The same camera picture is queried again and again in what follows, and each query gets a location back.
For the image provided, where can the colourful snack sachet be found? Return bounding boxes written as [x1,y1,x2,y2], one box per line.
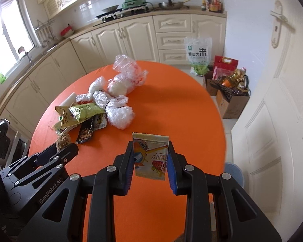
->
[132,133,170,181]

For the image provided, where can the light green snack bag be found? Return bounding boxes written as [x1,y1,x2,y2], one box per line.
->
[68,103,105,122]

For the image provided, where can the blue trash bin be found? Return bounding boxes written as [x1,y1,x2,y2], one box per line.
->
[224,162,245,188]

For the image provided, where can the kitchen window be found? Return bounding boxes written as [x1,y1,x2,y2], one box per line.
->
[0,0,35,83]

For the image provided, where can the cream kitchen cabinets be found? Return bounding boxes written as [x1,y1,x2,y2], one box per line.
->
[0,10,227,137]

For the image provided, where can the clear bag of nuts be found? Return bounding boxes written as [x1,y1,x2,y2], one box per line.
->
[55,133,72,152]

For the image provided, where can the black snack packet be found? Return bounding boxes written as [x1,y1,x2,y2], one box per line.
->
[75,116,95,144]

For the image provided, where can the yellow snack wrapper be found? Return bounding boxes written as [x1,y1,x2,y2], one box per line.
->
[54,106,78,135]

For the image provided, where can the black chair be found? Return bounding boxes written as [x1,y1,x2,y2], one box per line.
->
[0,118,31,168]

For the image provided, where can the bubble wrap bundle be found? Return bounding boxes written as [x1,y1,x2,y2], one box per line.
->
[75,76,135,129]

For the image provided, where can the orange round tablecloth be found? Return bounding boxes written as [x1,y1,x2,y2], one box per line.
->
[28,60,228,242]

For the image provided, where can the brown cardboard box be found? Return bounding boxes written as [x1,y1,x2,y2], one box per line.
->
[206,79,250,119]

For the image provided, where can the white panel door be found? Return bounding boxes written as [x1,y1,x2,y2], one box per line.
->
[232,0,303,241]

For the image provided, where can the clear bag with bun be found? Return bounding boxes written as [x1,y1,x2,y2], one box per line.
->
[107,55,148,97]

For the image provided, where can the cooking oil bottle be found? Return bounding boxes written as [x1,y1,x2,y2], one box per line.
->
[221,68,247,89]

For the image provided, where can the sink faucet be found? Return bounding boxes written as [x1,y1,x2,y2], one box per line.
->
[18,46,33,64]

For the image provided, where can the red gift box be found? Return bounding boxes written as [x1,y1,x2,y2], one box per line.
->
[212,55,239,80]

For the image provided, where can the red white pot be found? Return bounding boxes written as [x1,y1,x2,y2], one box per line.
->
[60,24,74,38]

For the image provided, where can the white rice bag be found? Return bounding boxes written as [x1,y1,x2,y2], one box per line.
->
[184,37,212,75]

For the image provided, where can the gas stove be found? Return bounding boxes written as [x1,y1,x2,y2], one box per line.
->
[95,6,152,23]

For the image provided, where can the green electric cooker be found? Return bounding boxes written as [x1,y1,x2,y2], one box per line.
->
[122,0,147,10]

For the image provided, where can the steel wok pan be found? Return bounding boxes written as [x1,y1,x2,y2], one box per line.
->
[158,0,191,10]

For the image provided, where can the condiment bottles group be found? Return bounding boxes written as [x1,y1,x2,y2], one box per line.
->
[201,0,223,13]

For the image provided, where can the door handle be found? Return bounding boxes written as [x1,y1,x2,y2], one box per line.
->
[270,0,295,49]

